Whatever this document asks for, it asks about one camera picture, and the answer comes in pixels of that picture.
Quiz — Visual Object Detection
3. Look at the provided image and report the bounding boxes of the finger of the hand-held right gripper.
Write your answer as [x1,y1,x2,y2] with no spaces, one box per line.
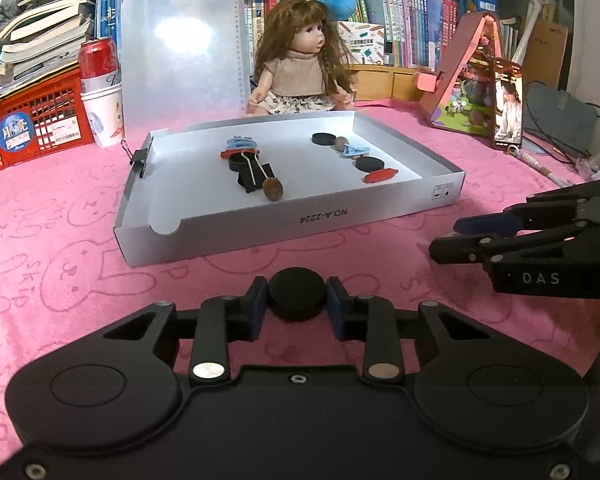
[428,221,600,266]
[452,179,600,237]

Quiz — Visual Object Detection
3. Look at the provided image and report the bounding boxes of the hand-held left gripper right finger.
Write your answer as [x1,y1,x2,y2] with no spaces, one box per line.
[326,276,496,386]

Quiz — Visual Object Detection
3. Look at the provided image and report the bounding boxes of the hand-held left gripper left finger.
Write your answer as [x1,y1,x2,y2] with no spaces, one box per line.
[101,276,270,387]

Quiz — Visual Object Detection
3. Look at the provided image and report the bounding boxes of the thick black round lid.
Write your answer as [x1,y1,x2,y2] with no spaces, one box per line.
[268,267,327,321]

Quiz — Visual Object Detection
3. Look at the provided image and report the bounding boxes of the grey cardboard box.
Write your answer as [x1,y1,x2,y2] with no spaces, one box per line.
[113,111,466,268]

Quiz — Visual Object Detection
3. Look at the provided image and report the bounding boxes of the large black binder clip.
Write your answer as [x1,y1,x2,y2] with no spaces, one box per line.
[236,152,276,193]

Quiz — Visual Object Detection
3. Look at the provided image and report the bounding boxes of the grey pouch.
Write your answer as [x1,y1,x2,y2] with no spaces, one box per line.
[522,82,598,158]

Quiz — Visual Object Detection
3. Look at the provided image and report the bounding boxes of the pink triangular toy house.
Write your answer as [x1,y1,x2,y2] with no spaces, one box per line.
[415,12,523,136]

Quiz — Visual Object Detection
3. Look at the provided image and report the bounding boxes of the wooden drawer box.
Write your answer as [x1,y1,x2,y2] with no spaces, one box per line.
[350,62,428,108]

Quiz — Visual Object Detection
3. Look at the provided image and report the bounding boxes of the brown cardboard sheet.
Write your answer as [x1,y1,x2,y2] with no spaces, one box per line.
[522,5,570,93]

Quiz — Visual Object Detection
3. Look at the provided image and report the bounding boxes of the small black binder clip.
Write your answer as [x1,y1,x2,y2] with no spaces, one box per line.
[122,137,153,178]

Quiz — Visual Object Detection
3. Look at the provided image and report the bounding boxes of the pink printed towel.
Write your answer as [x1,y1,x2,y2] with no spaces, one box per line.
[0,102,600,461]

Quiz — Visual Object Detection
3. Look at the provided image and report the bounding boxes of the white pipe stand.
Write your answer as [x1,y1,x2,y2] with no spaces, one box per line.
[510,0,543,68]

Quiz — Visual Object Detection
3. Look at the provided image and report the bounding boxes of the row of shelved books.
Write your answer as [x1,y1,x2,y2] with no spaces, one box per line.
[245,0,468,68]

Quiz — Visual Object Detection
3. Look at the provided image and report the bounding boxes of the white printed carton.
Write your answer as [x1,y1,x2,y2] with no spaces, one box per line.
[337,21,386,66]

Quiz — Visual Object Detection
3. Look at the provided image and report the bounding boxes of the brown-haired doll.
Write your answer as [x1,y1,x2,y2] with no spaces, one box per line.
[245,0,356,118]

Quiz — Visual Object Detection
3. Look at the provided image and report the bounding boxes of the white paper cup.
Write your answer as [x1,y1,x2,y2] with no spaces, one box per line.
[81,82,125,149]

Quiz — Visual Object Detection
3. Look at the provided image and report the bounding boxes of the translucent plastic clipboard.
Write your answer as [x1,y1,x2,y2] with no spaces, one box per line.
[120,0,248,133]

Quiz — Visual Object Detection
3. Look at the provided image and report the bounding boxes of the red plastic basket with sticker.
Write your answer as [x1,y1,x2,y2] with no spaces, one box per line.
[0,66,95,178]

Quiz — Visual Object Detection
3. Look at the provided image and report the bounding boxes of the red soda can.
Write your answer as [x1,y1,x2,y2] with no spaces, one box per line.
[78,37,119,92]

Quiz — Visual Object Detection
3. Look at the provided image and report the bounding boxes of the blue printed books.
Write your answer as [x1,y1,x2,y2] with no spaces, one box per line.
[96,0,127,58]

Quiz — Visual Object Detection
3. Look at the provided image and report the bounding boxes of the stack of worn books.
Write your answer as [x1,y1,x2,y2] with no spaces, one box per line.
[0,0,118,106]

